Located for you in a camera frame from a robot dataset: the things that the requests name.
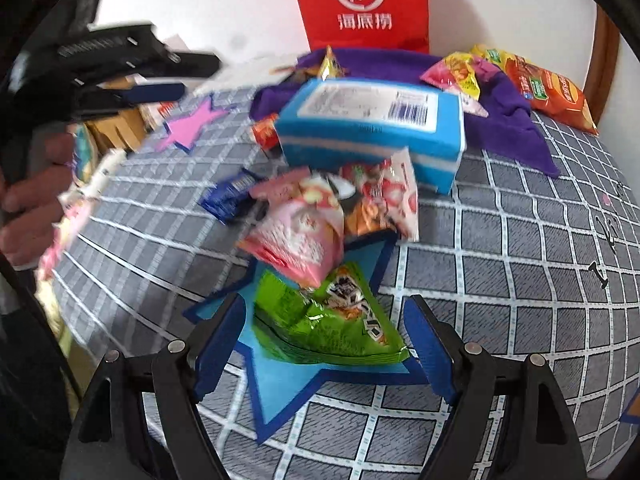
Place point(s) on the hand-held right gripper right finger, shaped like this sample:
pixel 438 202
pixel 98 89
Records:
pixel 430 355

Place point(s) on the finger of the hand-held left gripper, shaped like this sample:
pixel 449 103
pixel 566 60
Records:
pixel 150 94
pixel 187 64

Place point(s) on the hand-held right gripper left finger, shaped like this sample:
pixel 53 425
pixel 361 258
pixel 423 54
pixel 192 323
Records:
pixel 220 345

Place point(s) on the red snack packet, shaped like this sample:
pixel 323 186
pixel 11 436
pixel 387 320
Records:
pixel 265 132

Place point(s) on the blue snack packet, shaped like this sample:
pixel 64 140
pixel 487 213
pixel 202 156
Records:
pixel 225 197

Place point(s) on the yellow dotted snack packet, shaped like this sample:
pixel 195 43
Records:
pixel 331 67

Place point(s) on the white strawberry snack packet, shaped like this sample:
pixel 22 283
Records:
pixel 397 195

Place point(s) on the pink yellow snack packet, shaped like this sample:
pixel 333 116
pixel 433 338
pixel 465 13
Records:
pixel 477 107

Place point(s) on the yellow green snack packet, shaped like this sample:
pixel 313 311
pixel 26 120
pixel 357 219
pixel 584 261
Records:
pixel 457 79

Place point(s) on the person's left forearm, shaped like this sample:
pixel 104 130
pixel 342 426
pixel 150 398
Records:
pixel 35 360

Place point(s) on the person's left hand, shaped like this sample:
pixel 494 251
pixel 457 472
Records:
pixel 35 210

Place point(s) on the wooden chair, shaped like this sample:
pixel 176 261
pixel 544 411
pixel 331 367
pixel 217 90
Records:
pixel 115 125

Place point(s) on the pink paper star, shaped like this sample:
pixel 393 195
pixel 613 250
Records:
pixel 192 125

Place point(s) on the white fruit print blanket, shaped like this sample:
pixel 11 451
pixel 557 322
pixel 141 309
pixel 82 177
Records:
pixel 240 75

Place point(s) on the blue paper star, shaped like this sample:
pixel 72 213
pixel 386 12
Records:
pixel 280 390

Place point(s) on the grey checked bed sheet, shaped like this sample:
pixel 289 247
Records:
pixel 500 260

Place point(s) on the pink printed blanket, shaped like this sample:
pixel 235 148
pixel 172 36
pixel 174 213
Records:
pixel 65 240

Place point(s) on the blue tissue box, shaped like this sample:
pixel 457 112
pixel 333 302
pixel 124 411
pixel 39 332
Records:
pixel 360 135

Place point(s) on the orange paper star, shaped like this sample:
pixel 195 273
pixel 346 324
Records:
pixel 631 412

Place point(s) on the purple cloth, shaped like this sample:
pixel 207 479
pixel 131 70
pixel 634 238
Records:
pixel 505 120

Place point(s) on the orange chips bag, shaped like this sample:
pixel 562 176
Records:
pixel 555 90

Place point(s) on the yellow chips bag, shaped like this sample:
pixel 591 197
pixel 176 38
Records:
pixel 487 55

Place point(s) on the brown wooden door frame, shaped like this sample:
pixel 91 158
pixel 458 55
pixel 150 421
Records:
pixel 602 60

